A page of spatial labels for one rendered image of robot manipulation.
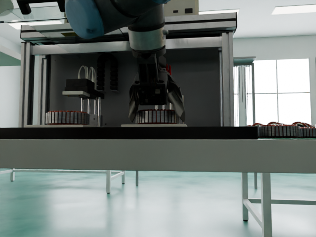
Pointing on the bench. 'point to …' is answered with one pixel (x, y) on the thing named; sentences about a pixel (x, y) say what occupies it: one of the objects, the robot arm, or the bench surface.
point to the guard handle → (24, 8)
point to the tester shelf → (233, 25)
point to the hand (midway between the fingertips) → (157, 119)
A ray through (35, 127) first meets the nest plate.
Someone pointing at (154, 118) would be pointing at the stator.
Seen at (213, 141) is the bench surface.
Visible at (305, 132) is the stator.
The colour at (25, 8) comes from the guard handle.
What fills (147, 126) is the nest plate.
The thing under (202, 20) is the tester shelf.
